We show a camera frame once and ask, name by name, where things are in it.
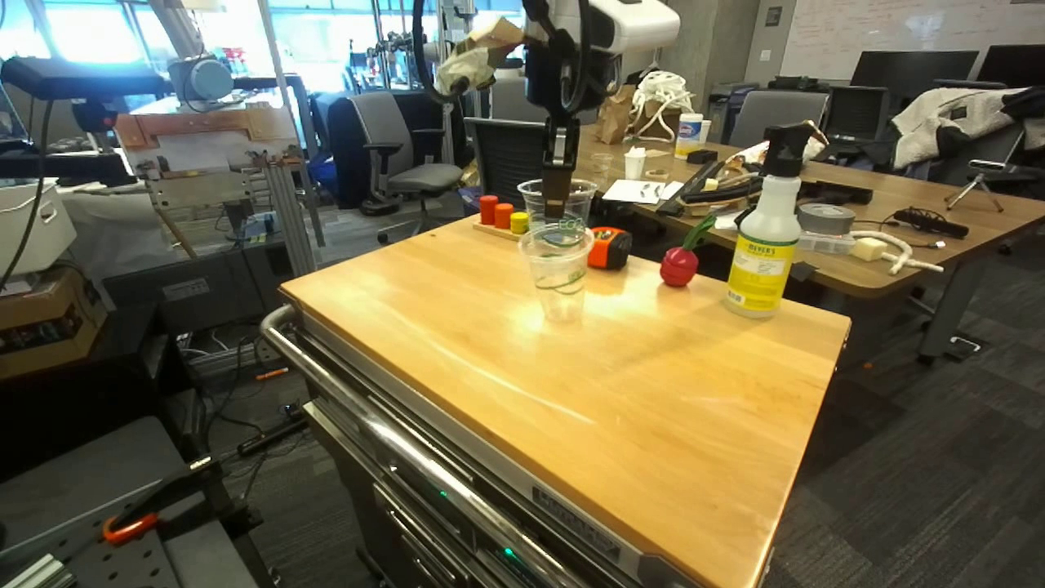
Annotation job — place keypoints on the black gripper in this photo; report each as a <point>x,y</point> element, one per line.
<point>561,67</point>

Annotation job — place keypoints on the clear plastic cup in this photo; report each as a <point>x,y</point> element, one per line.
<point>556,267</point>

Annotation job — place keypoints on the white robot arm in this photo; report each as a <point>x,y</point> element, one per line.
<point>638,34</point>

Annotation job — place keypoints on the clear glass bowl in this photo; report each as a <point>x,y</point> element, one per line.
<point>532,200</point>

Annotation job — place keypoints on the yellow stacking piece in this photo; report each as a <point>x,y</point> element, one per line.
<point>522,224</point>

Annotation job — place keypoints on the orange stacking cylinder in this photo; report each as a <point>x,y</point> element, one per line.
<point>506,216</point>

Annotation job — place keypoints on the small white cup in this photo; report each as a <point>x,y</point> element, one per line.
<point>635,164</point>

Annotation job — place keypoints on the red stacking cylinder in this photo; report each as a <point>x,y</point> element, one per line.
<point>489,211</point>

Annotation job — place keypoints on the white blue label container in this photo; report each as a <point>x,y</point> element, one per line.
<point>692,133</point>

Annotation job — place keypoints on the tan wrist mounted box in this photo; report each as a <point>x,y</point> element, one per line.
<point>474,61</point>

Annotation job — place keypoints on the grey office chair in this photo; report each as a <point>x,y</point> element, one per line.
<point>395,141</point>

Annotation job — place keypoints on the yellow label spray bottle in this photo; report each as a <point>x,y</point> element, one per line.
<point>767,246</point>

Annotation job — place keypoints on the grey tape roll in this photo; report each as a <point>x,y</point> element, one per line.
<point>826,216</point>

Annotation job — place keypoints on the metal tool cart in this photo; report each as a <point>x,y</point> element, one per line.
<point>436,477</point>

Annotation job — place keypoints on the dark computer monitor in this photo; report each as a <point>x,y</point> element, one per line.
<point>908,69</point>

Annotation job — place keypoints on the black hand tool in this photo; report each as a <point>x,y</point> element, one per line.
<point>929,221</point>

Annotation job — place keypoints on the white black jacket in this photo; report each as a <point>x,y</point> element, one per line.
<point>958,116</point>

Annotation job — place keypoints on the cluttered wooden office desk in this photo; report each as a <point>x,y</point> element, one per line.
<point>980,212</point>

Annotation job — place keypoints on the white bucket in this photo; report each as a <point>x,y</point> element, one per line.
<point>33,224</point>

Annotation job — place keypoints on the cardboard box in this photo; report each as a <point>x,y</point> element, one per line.
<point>44,329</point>

